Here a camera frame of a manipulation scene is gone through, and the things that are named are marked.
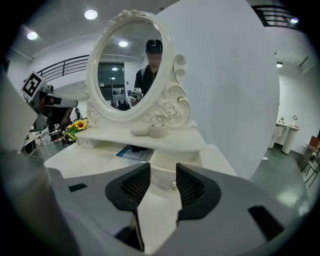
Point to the black metal railing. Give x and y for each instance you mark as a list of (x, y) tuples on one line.
[(272, 15), (65, 66)]

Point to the white oval dish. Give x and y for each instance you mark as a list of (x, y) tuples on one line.
[(139, 131)]

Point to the red chair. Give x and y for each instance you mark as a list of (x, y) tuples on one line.
[(313, 142)]

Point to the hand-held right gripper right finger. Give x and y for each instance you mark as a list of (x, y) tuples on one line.
[(225, 220)]

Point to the round ceiling light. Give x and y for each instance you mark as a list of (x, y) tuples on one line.
[(90, 14), (32, 35)]

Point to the white partition panel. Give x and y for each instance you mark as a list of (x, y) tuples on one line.
[(225, 87)]

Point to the yellow sunflower bouquet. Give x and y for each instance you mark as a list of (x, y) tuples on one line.
[(80, 124)]

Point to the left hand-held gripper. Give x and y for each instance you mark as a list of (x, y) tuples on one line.
[(33, 86)]

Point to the white ornate dressing table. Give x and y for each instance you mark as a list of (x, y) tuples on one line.
[(95, 160)]

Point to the white drawer with crystal knob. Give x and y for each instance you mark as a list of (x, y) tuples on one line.
[(162, 162)]

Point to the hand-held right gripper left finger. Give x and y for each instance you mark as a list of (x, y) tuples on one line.
[(100, 200)]

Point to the white pedestal table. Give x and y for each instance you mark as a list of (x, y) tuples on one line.
[(287, 137)]

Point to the oval white framed mirror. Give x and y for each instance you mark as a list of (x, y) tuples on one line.
[(172, 110)]

